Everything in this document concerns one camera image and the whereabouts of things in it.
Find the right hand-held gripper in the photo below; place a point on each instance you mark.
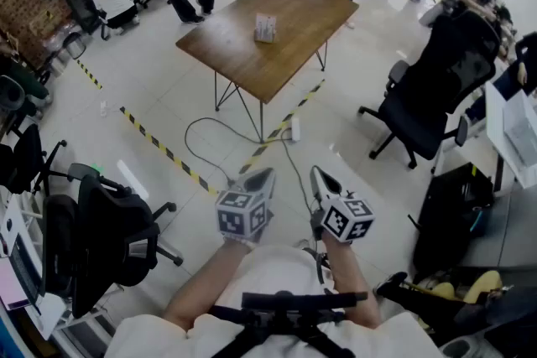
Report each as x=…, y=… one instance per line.
x=348, y=218

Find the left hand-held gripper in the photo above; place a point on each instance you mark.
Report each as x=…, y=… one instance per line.
x=243, y=218

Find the person's right forearm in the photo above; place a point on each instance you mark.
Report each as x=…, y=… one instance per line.
x=348, y=281

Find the person's left forearm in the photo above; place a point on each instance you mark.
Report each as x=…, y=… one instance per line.
x=201, y=285

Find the large white power strip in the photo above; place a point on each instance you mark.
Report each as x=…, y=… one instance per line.
x=295, y=130

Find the person's white shirt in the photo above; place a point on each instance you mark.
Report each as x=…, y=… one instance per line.
x=272, y=268

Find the yellow black floor tape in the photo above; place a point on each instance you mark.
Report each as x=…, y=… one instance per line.
x=168, y=153
x=89, y=74
x=310, y=95

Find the black chest harness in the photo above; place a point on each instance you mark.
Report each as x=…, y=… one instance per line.
x=293, y=299

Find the wooden table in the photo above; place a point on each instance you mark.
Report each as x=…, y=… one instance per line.
x=272, y=54

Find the black bag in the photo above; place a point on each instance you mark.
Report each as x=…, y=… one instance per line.
x=453, y=214

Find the small white power strip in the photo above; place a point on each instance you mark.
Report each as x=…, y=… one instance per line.
x=103, y=109

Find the white desk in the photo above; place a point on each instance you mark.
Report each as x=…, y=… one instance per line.
x=497, y=126

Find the clear plastic box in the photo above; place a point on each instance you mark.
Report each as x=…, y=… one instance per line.
x=522, y=130

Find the steel bucket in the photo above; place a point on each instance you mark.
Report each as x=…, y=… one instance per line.
x=74, y=48

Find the open laptop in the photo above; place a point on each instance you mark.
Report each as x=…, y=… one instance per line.
x=23, y=272

